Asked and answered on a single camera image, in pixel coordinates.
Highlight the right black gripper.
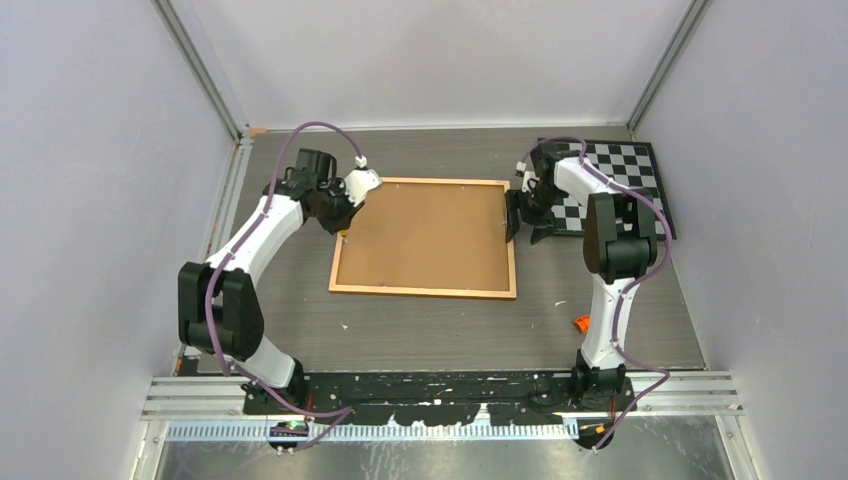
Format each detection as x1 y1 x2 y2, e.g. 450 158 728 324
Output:
507 185 566 244

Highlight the wooden picture frame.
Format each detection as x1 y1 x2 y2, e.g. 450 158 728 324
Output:
328 177 517 300

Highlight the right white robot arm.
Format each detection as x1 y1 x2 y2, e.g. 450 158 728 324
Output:
505 137 662 411

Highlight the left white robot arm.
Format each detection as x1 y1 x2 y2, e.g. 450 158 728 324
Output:
177 148 382 414

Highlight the black white chessboard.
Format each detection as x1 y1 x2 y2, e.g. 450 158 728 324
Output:
551 140 677 239

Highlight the orange curved plastic piece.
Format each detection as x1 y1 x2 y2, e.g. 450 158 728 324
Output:
573 315 591 334

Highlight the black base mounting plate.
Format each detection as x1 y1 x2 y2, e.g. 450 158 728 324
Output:
241 370 635 427

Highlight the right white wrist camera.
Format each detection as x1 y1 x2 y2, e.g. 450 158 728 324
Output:
515 161 538 193

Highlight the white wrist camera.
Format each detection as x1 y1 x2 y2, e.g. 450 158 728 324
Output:
344 155 383 207
515 161 538 193

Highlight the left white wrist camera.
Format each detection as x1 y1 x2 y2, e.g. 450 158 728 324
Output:
344 155 383 207

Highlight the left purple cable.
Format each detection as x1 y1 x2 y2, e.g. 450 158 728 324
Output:
205 120 370 454

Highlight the purple cable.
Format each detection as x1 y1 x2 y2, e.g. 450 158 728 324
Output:
205 120 370 454
520 136 674 454

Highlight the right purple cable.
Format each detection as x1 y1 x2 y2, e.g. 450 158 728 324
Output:
520 136 674 454

